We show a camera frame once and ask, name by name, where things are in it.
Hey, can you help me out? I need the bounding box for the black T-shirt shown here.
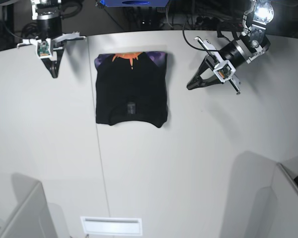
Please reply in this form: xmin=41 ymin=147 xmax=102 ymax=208
xmin=94 ymin=51 xmax=168 ymax=128

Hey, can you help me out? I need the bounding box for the blue box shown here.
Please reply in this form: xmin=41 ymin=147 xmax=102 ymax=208
xmin=100 ymin=0 xmax=169 ymax=7

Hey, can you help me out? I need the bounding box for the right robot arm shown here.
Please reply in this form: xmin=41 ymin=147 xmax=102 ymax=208
xmin=29 ymin=0 xmax=86 ymax=78

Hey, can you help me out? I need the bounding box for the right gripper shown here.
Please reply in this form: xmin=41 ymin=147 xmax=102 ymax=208
xmin=37 ymin=18 xmax=65 ymax=78

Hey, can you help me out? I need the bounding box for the white partition panel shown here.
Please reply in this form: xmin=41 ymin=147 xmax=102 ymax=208
xmin=245 ymin=162 xmax=298 ymax=238
xmin=0 ymin=172 xmax=70 ymax=238

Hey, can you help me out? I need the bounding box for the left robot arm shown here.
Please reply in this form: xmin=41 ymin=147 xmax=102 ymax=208
xmin=182 ymin=0 xmax=274 ymax=95

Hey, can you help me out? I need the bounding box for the white left partition panel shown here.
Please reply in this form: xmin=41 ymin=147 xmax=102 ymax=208
xmin=0 ymin=172 xmax=70 ymax=238

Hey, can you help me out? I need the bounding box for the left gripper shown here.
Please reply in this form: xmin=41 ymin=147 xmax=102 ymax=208
xmin=187 ymin=40 xmax=251 ymax=90

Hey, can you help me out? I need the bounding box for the white right partition panel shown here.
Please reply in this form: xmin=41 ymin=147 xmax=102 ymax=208
xmin=245 ymin=162 xmax=298 ymax=238

